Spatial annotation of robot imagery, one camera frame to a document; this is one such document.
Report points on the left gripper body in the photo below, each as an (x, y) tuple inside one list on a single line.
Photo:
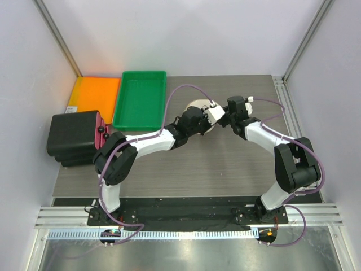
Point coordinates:
[(204, 124)]

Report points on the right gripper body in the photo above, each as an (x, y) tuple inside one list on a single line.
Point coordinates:
[(228, 118)]

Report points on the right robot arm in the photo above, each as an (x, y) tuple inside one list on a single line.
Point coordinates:
[(296, 165)]

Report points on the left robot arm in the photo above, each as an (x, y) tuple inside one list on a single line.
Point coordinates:
[(113, 162)]

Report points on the green plastic tray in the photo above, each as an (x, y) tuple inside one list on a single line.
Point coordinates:
[(141, 101)]

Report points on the orange clip file folder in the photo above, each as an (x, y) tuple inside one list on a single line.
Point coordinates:
[(95, 93)]

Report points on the black pink drawer unit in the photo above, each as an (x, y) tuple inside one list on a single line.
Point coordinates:
[(74, 138)]

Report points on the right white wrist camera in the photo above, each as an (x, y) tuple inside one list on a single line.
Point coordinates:
[(248, 104)]

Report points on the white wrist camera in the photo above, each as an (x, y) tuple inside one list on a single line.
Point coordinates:
[(214, 112), (248, 104)]

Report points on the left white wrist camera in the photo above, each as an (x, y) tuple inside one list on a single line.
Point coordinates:
[(214, 112)]

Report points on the white slotted cable duct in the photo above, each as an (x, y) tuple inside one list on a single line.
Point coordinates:
[(111, 234)]

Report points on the front aluminium rail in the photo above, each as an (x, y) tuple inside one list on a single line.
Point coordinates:
[(318, 214)]

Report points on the right aluminium frame post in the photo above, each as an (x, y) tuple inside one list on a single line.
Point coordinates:
[(316, 22)]

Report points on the aluminium frame post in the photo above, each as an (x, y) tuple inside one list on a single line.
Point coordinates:
[(316, 22), (58, 37)]

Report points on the left aluminium frame post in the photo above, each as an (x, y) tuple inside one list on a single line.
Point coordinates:
[(58, 37)]

